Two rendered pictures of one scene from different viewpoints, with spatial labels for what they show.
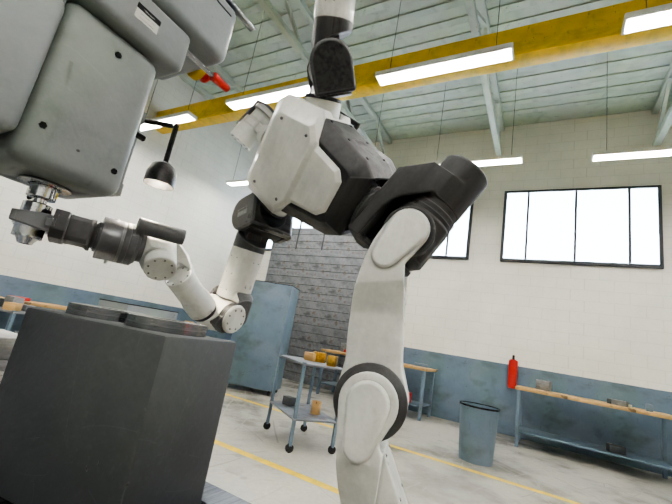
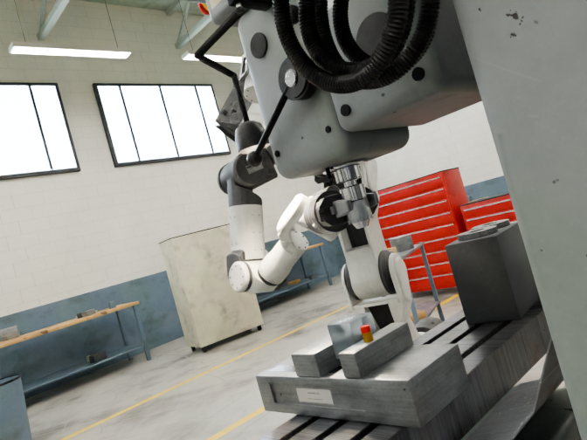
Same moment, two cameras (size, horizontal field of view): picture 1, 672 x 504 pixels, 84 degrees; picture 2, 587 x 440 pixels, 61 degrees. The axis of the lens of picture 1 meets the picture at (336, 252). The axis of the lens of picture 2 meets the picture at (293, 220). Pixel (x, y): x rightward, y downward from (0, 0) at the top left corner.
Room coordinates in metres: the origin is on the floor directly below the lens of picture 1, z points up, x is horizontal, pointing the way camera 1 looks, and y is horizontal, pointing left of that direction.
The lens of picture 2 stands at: (0.55, 1.49, 1.21)
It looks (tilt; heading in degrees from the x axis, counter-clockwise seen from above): 2 degrees up; 286
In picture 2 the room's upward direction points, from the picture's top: 16 degrees counter-clockwise
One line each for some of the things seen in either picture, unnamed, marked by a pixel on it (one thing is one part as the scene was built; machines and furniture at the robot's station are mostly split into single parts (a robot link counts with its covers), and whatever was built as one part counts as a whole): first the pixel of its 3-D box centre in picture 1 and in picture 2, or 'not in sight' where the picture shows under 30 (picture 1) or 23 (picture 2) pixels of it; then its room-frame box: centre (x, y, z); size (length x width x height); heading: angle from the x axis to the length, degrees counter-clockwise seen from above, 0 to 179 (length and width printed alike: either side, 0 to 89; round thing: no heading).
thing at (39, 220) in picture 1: (31, 218); (370, 200); (0.67, 0.56, 1.24); 0.06 x 0.02 x 0.03; 125
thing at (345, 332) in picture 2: not in sight; (354, 335); (0.74, 0.66, 1.02); 0.06 x 0.05 x 0.06; 60
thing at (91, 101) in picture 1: (70, 110); (322, 81); (0.69, 0.58, 1.47); 0.21 x 0.19 x 0.32; 60
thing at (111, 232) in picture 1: (87, 235); (337, 210); (0.74, 0.50, 1.23); 0.13 x 0.12 x 0.10; 35
